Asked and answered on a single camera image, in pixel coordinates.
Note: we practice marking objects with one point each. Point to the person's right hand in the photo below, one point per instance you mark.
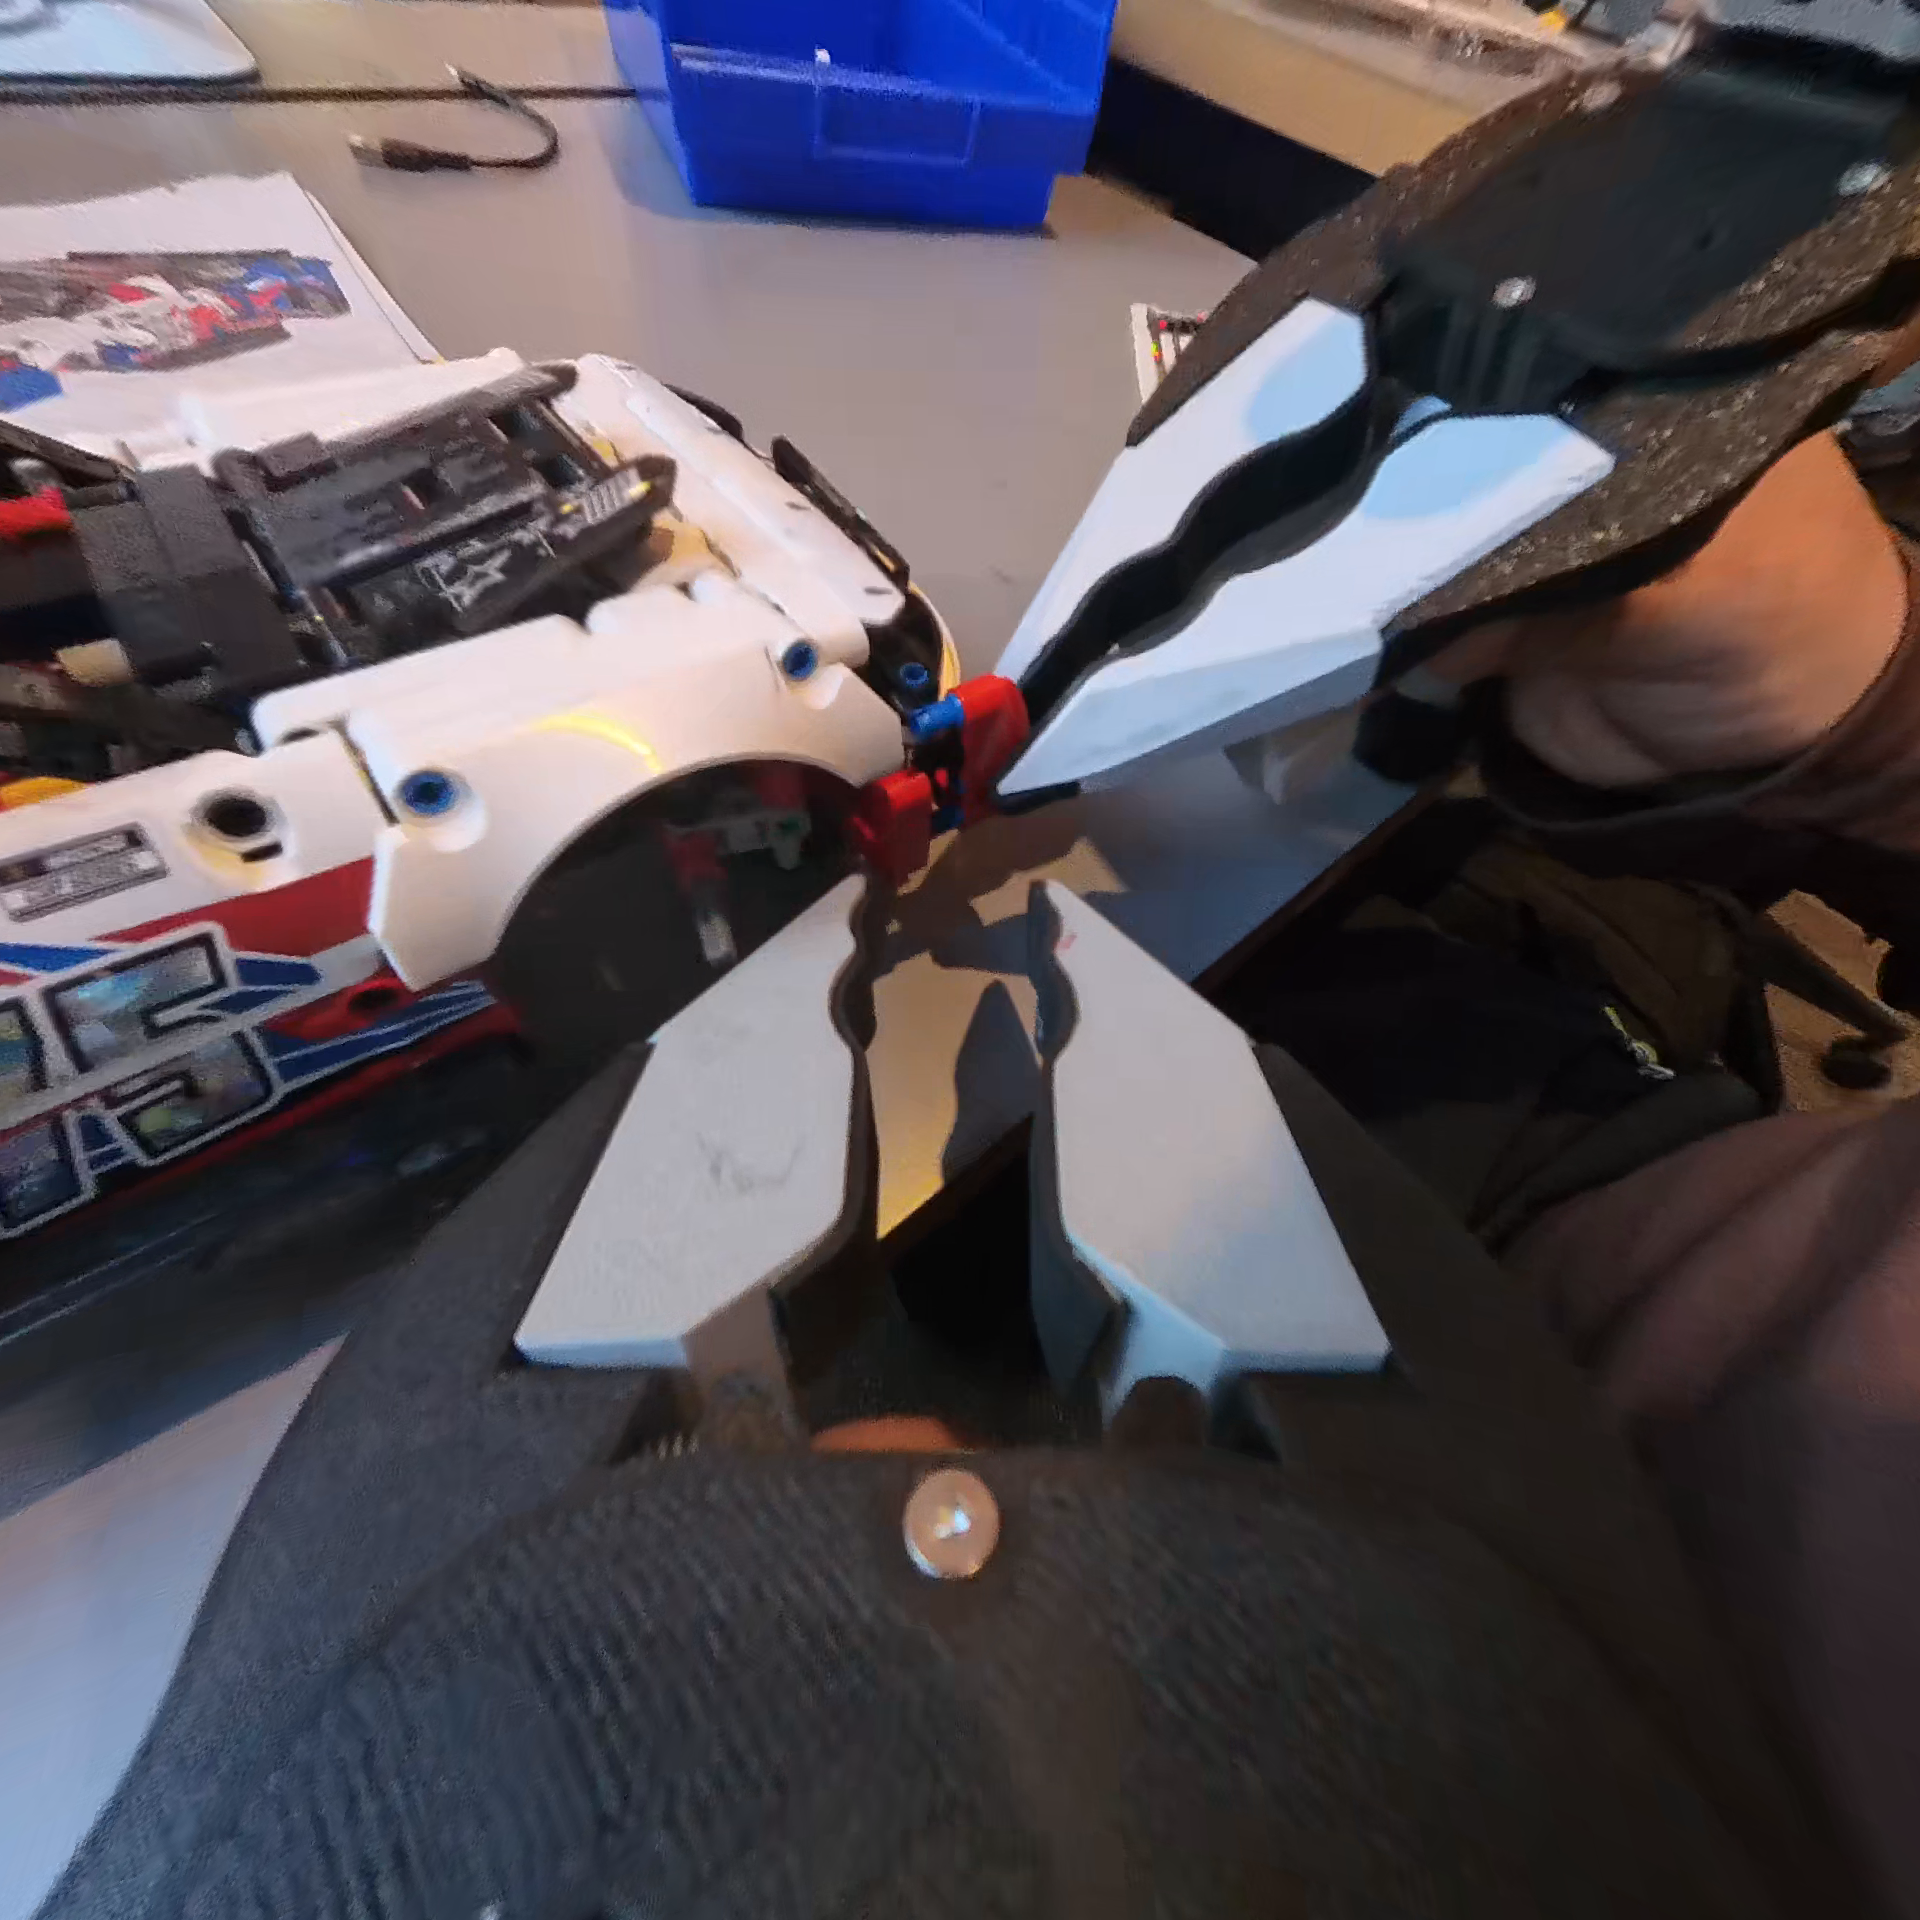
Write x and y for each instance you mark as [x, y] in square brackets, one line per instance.
[1696, 662]

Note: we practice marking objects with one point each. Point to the shiny sticker sheet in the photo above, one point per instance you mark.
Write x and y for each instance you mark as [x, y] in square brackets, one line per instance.
[1161, 354]

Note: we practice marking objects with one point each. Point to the neighbouring grey desk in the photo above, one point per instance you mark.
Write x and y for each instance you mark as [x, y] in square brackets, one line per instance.
[1319, 75]

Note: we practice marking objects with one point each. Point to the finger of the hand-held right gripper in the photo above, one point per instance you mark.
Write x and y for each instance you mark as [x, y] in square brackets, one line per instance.
[1199, 437]
[1278, 646]

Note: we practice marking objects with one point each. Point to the black office chair base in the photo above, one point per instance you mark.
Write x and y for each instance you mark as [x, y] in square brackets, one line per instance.
[1828, 992]

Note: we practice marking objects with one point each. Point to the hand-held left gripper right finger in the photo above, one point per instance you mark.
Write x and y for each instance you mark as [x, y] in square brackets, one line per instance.
[1186, 1201]

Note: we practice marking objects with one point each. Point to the person's right forearm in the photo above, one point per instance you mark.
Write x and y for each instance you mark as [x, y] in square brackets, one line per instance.
[1828, 808]

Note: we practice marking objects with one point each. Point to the blue container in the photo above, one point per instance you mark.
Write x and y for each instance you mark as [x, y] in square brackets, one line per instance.
[868, 105]

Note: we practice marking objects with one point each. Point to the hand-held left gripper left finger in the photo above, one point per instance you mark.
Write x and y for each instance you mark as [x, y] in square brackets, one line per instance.
[718, 1186]

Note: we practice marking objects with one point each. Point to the dark backpack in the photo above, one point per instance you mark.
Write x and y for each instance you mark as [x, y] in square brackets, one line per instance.
[1533, 1020]

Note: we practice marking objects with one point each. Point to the toy race car model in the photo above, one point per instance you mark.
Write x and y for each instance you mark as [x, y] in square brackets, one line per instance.
[454, 722]

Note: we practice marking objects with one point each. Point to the red beam assembly blue pins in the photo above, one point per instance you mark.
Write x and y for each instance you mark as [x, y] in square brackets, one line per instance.
[982, 735]

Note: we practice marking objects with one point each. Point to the open instruction booklet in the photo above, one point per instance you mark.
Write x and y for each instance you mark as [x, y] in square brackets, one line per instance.
[181, 299]

